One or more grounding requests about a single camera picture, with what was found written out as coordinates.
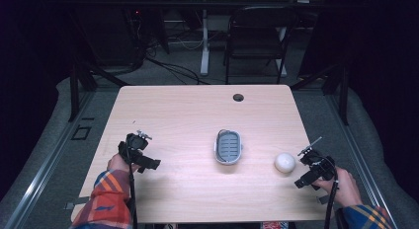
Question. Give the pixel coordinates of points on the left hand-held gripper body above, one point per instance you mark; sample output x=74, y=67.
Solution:
x=135, y=150

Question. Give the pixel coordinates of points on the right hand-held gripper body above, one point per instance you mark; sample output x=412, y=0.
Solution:
x=317, y=169

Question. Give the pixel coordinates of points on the white round soap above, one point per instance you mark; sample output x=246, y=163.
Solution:
x=285, y=162

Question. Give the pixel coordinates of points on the grey soap dish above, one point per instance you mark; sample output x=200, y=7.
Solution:
x=228, y=147

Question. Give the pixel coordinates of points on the person's left hand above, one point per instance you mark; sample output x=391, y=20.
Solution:
x=117, y=164

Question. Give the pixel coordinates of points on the person's right hand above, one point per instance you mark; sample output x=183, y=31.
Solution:
x=346, y=188

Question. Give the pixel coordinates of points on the black metal stand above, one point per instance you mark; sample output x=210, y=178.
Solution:
x=75, y=91
x=343, y=97

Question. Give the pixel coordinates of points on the red patterned cloth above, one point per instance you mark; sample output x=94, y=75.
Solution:
x=274, y=225

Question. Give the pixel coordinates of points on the black table grommet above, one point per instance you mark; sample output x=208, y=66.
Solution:
x=238, y=97

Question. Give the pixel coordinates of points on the dark equipment with red light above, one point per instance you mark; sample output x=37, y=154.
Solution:
x=118, y=35

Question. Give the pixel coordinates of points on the white desk with legs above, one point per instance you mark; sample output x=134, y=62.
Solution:
x=205, y=51

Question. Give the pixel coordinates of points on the black folding chair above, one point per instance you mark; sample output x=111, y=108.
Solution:
x=260, y=35

